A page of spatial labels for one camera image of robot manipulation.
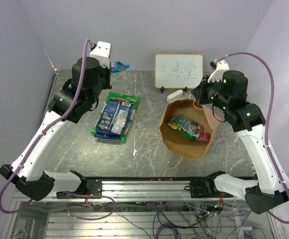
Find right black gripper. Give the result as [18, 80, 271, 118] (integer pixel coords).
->
[191, 75, 230, 111]

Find small blue biscuit packet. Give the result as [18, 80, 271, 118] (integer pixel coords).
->
[111, 61, 130, 73]

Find teal green snack packet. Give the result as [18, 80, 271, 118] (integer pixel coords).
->
[173, 115, 204, 137]

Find green cassava chips bag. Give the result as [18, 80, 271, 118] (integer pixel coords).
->
[91, 92, 140, 136]

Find green yellow snack packet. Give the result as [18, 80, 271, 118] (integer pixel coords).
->
[166, 120, 197, 141]

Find blue Kettle crisps bag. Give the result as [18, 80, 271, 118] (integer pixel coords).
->
[96, 99, 133, 135]

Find brown paper bag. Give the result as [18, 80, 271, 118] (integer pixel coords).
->
[158, 98, 222, 170]

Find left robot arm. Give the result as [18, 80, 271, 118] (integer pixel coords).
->
[0, 56, 111, 201]

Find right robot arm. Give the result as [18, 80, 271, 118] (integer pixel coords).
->
[191, 70, 289, 215]

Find white whiteboard eraser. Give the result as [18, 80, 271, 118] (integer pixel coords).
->
[166, 90, 183, 103]

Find small whiteboard yellow frame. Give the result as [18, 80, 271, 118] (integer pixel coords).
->
[154, 53, 204, 92]

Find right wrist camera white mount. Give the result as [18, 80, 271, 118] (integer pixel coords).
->
[207, 60, 230, 83]

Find aluminium rail frame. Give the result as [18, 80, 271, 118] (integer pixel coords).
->
[6, 177, 286, 239]

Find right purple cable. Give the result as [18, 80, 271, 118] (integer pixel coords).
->
[214, 51, 289, 225]

